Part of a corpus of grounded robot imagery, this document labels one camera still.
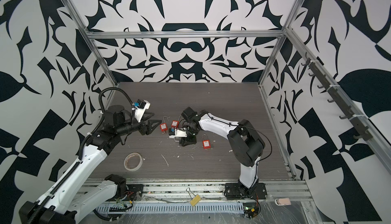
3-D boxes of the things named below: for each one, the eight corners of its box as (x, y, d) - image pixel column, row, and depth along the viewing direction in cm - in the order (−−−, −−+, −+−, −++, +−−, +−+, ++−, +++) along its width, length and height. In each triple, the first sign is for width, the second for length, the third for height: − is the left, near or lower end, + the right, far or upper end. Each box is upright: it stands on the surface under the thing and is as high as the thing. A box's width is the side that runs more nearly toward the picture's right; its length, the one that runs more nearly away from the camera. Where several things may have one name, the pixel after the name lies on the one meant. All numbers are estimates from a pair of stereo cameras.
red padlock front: (202, 148, 90) (202, 147, 89) (201, 135, 96) (201, 133, 94) (211, 148, 90) (211, 147, 89) (210, 135, 96) (210, 133, 94)
